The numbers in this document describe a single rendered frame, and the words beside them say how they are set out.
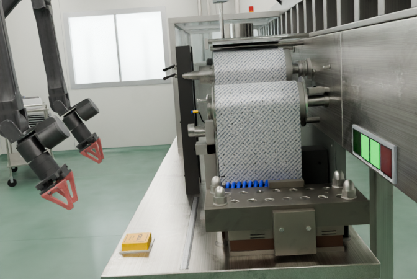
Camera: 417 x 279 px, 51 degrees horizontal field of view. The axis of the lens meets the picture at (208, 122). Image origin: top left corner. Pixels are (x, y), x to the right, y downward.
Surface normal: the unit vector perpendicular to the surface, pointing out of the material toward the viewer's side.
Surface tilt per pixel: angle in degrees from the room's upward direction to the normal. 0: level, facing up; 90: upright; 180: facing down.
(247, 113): 90
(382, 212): 90
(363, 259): 0
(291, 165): 90
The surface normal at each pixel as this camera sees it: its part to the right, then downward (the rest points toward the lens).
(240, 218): -0.03, 0.15
